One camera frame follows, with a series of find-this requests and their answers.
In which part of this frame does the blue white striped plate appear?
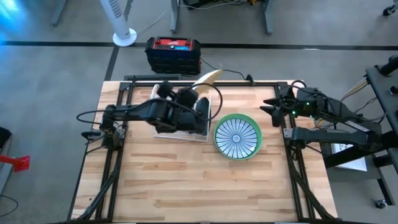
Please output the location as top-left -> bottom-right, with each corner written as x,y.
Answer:
215,117 -> 260,159

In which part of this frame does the grey metal desk leg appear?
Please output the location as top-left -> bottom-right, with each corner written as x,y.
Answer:
169,0 -> 182,34
263,0 -> 275,35
50,0 -> 68,27

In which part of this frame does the black red power station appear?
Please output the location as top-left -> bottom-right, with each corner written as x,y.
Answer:
145,36 -> 202,76

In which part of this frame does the yellow cable bundle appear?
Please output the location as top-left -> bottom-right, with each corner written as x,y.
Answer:
340,77 -> 369,103

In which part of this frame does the red flat object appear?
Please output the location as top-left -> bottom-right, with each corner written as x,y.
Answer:
0,154 -> 31,173

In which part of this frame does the black caster wheel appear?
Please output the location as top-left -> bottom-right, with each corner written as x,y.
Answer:
374,198 -> 389,210
382,3 -> 398,17

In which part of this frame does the white tower fan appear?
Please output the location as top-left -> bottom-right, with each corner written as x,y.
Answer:
99,0 -> 138,47

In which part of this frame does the black aluminium table frame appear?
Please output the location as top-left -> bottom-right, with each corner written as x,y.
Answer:
67,80 -> 338,223

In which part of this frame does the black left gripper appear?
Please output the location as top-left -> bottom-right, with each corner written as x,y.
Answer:
156,80 -> 200,109

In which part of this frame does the green plate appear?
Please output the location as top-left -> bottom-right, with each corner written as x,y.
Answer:
213,113 -> 264,161

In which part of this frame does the grey black bin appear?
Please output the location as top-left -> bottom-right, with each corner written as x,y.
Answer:
0,126 -> 14,195

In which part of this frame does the yellow patterned plate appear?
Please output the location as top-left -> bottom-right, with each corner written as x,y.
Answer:
190,68 -> 224,95

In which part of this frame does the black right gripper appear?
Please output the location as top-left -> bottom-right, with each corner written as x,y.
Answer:
259,85 -> 300,128

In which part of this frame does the white paper booklet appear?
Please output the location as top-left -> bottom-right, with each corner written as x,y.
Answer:
330,142 -> 369,173

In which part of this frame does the black power cable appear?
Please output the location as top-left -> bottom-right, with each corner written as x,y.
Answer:
198,57 -> 249,80

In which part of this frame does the black side stand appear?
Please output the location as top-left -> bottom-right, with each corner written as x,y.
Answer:
320,55 -> 398,175

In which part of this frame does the white wire dish rack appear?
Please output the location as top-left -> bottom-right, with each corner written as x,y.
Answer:
150,83 -> 213,143

